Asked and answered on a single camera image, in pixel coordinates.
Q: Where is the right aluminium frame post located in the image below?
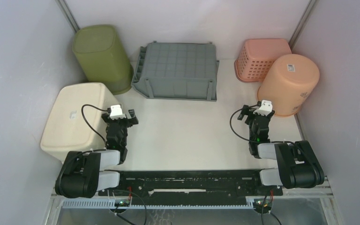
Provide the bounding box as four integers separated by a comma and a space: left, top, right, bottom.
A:
288, 0, 319, 50

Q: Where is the green perforated waste bin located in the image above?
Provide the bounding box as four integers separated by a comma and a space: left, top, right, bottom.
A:
72, 24, 133, 95

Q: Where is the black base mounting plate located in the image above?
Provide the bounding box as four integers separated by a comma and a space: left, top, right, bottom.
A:
98, 169, 283, 200

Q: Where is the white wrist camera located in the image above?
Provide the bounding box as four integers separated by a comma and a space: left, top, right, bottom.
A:
108, 104, 126, 120
253, 100, 273, 116

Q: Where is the orange plastic bucket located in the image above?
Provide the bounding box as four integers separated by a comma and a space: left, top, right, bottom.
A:
257, 54, 320, 117

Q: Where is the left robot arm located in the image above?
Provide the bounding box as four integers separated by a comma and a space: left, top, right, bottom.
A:
55, 109, 139, 198

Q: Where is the left aluminium frame post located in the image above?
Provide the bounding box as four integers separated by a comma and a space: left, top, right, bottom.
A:
56, 0, 80, 33

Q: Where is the pink perforated plastic basket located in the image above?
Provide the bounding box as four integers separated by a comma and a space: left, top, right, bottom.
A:
234, 38, 292, 83

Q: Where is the cream perforated plastic basket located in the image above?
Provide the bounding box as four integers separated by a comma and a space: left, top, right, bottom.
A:
40, 82, 119, 162

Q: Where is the aluminium frame post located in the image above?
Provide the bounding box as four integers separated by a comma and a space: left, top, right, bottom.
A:
56, 0, 80, 33
288, 0, 319, 50

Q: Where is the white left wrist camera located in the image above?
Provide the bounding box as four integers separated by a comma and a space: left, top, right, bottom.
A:
108, 104, 126, 120

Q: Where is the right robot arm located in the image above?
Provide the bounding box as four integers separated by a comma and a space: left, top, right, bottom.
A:
236, 102, 325, 195

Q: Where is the aluminium front rail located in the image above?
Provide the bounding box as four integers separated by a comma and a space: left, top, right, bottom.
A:
51, 178, 334, 210

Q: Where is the grey plastic storage bin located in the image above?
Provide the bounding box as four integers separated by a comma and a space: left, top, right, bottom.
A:
131, 42, 219, 101

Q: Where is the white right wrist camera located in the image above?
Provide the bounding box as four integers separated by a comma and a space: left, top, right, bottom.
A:
253, 100, 273, 116

